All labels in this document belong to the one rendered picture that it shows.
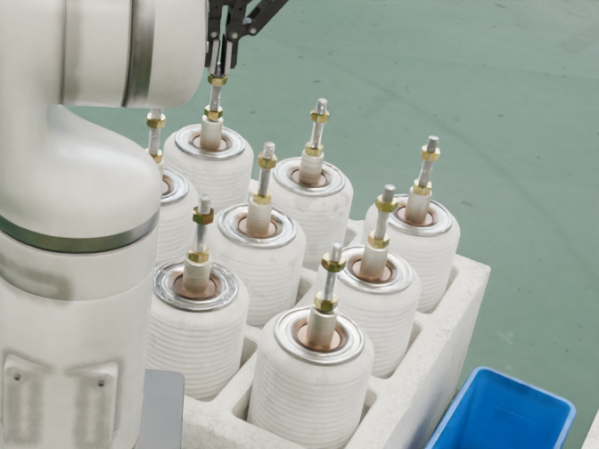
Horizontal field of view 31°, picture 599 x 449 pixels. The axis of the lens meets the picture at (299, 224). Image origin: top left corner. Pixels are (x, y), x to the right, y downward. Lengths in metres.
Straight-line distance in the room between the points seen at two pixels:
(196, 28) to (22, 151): 0.10
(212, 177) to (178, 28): 0.61
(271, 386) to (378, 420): 0.11
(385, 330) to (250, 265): 0.14
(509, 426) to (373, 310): 0.26
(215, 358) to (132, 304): 0.33
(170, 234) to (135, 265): 0.45
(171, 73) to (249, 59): 1.48
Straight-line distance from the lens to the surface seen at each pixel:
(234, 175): 1.12
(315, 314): 0.87
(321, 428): 0.90
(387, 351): 0.99
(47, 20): 0.51
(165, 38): 0.51
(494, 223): 1.62
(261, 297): 1.01
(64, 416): 0.63
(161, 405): 0.73
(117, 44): 0.51
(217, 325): 0.90
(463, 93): 2.02
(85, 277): 0.57
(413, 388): 0.98
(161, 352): 0.92
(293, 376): 0.86
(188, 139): 1.15
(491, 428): 1.16
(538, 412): 1.13
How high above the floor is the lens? 0.79
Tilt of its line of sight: 32 degrees down
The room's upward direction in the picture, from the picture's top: 10 degrees clockwise
